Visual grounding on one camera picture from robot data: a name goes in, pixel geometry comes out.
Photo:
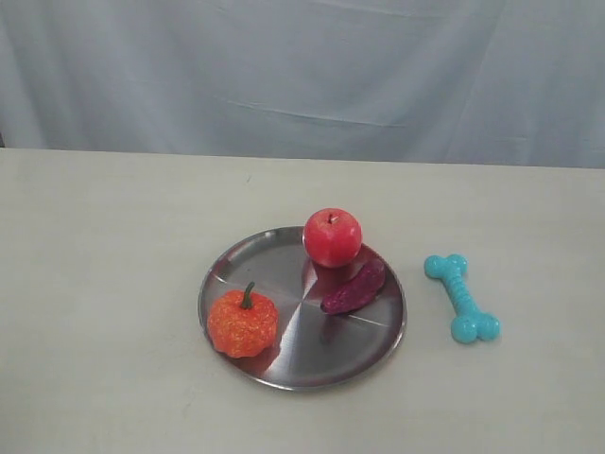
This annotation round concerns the grey-blue backdrop cloth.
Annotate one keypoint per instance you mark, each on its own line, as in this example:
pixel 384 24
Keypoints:
pixel 473 82

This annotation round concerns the round stainless steel plate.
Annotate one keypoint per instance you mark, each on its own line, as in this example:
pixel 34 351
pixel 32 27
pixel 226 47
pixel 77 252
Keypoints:
pixel 312 350

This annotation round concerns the purple sweet potato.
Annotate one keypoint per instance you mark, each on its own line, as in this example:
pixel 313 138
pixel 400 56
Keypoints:
pixel 358 291

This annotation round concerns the red apple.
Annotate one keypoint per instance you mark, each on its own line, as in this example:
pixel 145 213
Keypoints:
pixel 332 237

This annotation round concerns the orange toy pumpkin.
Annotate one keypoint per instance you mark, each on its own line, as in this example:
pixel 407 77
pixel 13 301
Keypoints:
pixel 242 323

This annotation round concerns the teal toy bone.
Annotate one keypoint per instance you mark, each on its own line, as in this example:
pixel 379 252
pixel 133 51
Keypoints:
pixel 471 323

